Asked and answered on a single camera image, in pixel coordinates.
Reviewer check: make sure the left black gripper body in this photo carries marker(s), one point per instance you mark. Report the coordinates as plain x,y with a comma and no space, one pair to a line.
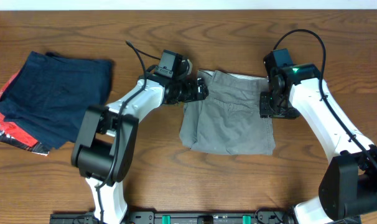
185,92

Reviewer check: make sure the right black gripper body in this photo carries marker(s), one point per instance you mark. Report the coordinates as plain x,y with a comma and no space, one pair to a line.
277,107

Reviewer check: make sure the black printed garment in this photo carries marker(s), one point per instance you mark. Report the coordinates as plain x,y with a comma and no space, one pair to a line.
37,148

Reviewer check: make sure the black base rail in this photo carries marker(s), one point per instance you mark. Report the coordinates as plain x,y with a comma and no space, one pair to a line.
260,217

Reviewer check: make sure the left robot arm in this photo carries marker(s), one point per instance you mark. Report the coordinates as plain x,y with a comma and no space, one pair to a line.
103,151

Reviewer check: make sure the folded red garment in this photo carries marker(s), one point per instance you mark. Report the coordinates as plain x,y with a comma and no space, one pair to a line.
11,128

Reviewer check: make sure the folded navy blue garment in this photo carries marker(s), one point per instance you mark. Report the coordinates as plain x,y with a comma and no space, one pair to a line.
50,95

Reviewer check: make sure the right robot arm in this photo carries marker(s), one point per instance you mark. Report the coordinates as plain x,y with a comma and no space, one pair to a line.
349,186

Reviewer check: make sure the grey shorts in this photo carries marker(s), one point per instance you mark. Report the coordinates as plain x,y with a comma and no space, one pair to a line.
228,121

